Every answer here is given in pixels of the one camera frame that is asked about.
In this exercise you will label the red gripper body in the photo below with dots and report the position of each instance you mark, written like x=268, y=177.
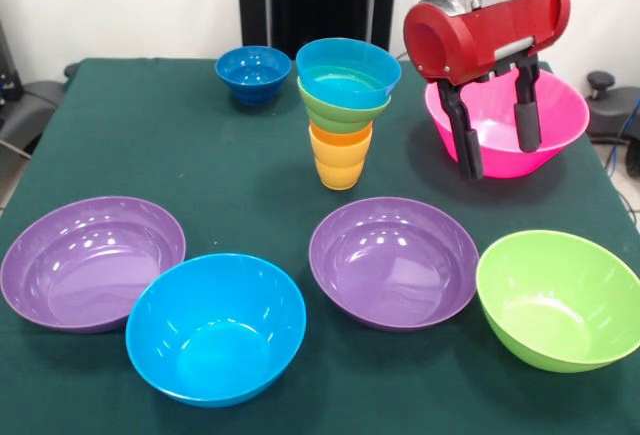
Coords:
x=470, y=35

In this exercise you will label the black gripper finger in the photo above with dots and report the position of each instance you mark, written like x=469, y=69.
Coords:
x=527, y=110
x=463, y=135

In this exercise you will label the orange cup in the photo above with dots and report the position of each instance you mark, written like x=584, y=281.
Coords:
x=340, y=135

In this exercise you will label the small green bowl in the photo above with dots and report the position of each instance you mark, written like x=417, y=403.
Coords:
x=340, y=117

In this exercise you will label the small light blue bowl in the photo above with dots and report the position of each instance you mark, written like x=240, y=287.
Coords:
x=350, y=80

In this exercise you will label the purple bowl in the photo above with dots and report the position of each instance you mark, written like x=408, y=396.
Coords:
x=390, y=265
x=90, y=270

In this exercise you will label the large pink bowl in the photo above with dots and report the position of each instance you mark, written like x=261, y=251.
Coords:
x=495, y=135

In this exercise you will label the black knobbed equipment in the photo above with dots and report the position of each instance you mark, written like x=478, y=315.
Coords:
x=600, y=83

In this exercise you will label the yellow cup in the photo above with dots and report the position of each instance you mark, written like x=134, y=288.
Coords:
x=340, y=165

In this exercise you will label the large green bowl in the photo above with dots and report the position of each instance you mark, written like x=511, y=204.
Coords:
x=555, y=305

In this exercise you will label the small dark blue bowl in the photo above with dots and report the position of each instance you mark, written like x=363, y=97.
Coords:
x=253, y=80

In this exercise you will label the dark green table cloth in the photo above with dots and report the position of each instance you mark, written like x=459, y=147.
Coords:
x=400, y=385

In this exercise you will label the large blue bowl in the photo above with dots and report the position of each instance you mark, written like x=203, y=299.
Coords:
x=215, y=335

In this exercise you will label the black chair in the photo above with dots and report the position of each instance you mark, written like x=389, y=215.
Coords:
x=25, y=105

